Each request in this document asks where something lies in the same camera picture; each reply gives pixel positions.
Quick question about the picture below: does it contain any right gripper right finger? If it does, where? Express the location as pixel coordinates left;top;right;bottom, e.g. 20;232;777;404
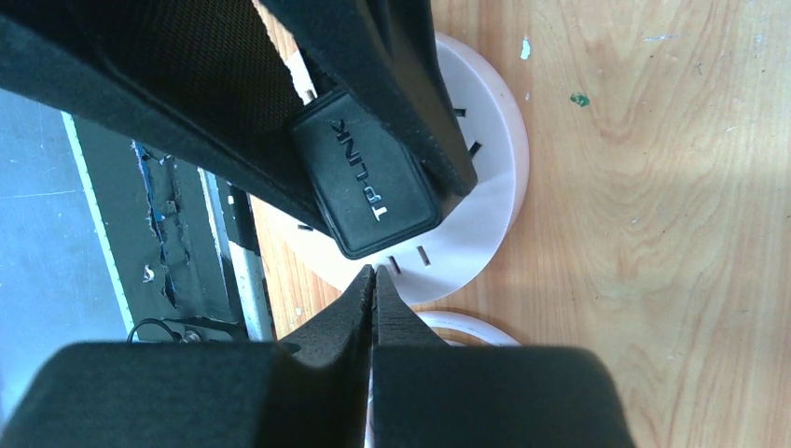
372;268;634;447

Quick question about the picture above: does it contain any black mounting base rail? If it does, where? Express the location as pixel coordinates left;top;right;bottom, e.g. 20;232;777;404
62;114;274;343

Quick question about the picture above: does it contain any black plug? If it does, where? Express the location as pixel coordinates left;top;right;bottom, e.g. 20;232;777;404
289;90;444;259

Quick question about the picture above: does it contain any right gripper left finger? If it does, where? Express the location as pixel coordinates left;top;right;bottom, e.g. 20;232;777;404
1;266;376;447

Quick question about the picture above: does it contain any round pink power socket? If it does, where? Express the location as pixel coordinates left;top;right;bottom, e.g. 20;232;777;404
271;32;532;307

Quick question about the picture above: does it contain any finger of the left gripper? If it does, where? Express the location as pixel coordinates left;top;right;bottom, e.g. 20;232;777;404
263;1;478;197
1;1;327;231

